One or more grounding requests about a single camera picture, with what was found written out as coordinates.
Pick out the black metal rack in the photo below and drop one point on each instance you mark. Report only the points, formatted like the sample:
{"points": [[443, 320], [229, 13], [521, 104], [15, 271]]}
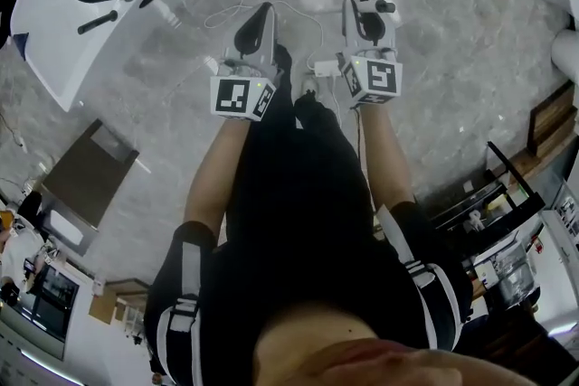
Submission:
{"points": [[515, 181]]}

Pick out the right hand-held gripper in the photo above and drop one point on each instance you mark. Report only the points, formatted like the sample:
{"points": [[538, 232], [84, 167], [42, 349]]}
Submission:
{"points": [[377, 79]]}

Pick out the white power strip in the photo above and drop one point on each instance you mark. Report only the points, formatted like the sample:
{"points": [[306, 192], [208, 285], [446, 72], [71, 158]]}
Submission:
{"points": [[326, 68]]}

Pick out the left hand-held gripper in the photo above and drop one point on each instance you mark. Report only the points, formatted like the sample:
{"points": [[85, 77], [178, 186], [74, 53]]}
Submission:
{"points": [[235, 97]]}

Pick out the white bathtub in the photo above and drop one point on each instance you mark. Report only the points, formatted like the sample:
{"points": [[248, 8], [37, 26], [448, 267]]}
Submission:
{"points": [[68, 59]]}

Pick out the black hand shower wand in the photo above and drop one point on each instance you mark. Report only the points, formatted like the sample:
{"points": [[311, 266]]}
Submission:
{"points": [[97, 23]]}

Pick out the stack of wooden boards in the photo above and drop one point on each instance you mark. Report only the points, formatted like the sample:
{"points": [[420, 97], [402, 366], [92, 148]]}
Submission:
{"points": [[552, 122]]}

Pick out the person's grey shoe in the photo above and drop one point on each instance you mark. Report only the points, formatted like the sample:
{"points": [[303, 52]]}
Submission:
{"points": [[310, 87]]}

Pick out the clear plastic storage box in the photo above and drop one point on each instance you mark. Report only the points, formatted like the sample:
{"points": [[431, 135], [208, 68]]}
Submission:
{"points": [[511, 271]]}

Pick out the person's right forearm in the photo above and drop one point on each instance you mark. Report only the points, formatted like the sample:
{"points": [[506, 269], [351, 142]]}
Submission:
{"points": [[384, 158]]}

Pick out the person's black-clothed body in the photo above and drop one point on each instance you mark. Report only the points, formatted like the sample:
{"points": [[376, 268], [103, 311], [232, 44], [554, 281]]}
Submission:
{"points": [[294, 217]]}

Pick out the person's left forearm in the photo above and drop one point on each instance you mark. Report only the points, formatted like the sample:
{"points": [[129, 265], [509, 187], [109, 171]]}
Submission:
{"points": [[212, 176]]}

